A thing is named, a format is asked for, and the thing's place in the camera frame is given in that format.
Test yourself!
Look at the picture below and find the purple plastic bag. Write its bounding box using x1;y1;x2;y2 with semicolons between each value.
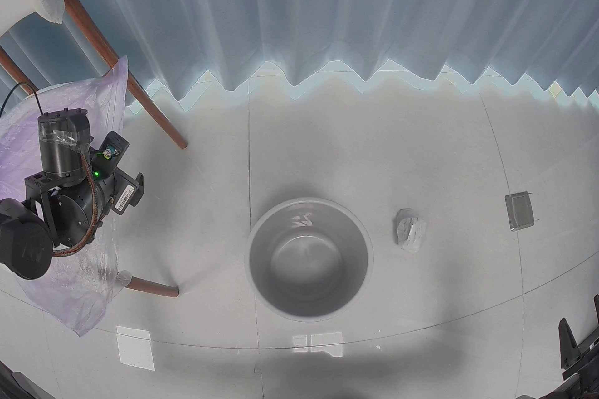
0;56;130;337

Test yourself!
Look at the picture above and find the black cable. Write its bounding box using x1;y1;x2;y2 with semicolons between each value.
0;82;46;116

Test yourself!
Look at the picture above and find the crumpled white paper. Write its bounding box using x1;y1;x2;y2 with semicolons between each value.
396;209;428;254

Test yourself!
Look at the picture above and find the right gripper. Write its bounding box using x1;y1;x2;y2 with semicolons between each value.
559;294;599;392

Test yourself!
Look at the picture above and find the white trash bin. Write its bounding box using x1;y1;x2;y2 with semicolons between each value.
244;197;375;322

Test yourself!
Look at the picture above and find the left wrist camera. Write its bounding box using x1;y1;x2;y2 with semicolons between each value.
91;131;130;177

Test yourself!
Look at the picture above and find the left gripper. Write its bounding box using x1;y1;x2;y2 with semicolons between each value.
88;167;145;216

